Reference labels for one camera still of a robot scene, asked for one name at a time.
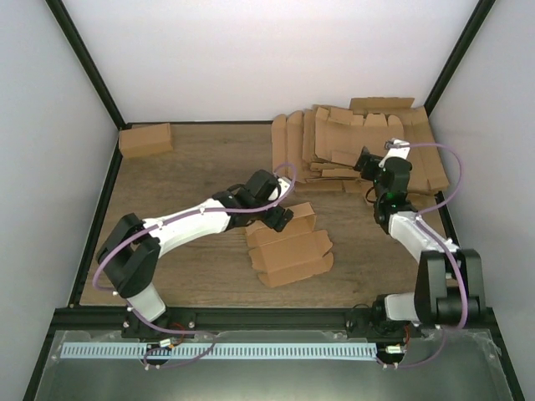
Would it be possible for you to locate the stack of flat cardboard boxes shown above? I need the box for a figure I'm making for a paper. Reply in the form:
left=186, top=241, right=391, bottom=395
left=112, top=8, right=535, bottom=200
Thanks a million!
left=271, top=97, right=449, bottom=195

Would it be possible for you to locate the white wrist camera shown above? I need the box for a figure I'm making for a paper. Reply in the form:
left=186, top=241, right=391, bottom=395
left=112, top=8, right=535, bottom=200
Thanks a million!
left=382, top=139, right=410, bottom=162
left=269, top=177, right=294, bottom=204

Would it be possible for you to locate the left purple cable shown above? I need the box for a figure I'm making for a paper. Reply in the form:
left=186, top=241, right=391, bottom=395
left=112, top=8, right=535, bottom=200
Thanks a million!
left=92, top=161, right=298, bottom=371

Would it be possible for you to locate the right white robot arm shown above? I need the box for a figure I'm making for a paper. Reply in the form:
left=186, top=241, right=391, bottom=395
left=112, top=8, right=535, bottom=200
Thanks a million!
left=354, top=140, right=487, bottom=337

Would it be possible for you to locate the light blue slotted cable duct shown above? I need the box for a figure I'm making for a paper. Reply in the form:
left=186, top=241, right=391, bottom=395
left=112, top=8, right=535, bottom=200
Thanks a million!
left=59, top=343, right=377, bottom=361

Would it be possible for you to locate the folded brown cardboard box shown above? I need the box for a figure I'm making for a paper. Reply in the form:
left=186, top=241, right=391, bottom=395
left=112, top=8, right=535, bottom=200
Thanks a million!
left=119, top=123, right=173, bottom=159

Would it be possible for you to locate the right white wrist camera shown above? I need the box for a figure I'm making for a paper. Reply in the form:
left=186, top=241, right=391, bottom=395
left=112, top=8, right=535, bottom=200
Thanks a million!
left=382, top=139, right=410, bottom=162

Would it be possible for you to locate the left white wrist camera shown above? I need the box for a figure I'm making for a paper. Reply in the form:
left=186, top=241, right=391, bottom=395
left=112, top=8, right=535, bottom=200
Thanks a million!
left=269, top=177, right=294, bottom=204

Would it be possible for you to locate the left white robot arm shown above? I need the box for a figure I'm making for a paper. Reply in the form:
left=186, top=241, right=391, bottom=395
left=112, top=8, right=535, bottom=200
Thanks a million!
left=93, top=170, right=296, bottom=338

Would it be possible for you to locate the black aluminium frame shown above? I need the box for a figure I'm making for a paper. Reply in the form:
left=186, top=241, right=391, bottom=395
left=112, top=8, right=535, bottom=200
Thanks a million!
left=24, top=0, right=526, bottom=401

